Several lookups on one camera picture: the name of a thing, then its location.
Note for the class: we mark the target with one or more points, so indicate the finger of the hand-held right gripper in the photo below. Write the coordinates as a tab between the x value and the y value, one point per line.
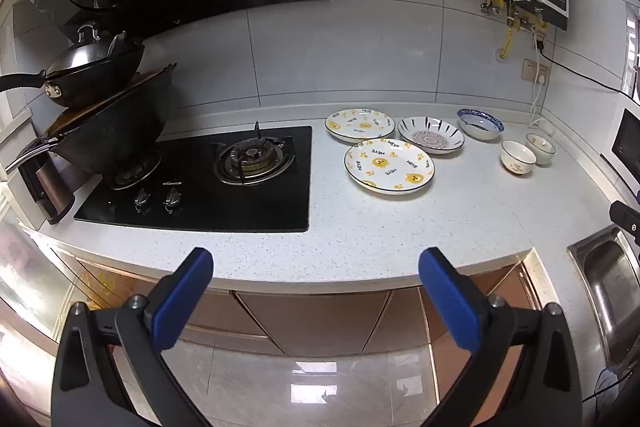
627	219

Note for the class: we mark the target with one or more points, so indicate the gas burner grate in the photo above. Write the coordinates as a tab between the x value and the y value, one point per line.
252	157
140	169

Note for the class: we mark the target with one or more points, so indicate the small bear print plate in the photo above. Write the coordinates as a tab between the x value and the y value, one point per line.
360	124

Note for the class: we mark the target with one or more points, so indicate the large black wok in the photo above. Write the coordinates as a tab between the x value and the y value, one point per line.
125	132

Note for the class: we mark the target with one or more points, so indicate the large bear print plate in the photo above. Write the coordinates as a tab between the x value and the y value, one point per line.
387	164

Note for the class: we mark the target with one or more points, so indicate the beige wall socket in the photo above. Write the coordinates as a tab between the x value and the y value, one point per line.
531	69

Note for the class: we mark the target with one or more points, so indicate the small steel wok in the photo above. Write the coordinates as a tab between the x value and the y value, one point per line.
95	67

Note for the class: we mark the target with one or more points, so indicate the brown knife holder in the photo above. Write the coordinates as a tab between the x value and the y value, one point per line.
47	192

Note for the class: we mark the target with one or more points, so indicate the wooden wok lid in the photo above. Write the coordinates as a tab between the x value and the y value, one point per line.
145	80

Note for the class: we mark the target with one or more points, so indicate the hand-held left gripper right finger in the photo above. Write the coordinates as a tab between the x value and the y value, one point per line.
447	297

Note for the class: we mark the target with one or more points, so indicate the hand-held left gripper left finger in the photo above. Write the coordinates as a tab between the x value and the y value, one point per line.
182	297

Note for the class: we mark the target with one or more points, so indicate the black glass gas cooktop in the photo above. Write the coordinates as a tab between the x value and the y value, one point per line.
200	213

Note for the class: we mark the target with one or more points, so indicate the metal cooktop knob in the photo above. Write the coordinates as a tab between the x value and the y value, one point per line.
142	199
173	198

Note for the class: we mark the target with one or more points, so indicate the black microwave oven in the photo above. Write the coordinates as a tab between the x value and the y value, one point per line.
629	142

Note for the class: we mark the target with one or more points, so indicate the blue and white bowl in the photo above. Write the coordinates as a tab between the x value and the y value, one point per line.
480	125

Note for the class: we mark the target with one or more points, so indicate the small white orange-print bowl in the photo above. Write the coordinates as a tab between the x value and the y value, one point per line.
543	149
517	157

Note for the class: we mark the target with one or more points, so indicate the stainless steel sink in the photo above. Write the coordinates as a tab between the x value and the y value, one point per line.
607	277

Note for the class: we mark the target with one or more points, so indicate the black striped patterned plate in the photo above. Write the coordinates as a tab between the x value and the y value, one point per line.
430	137

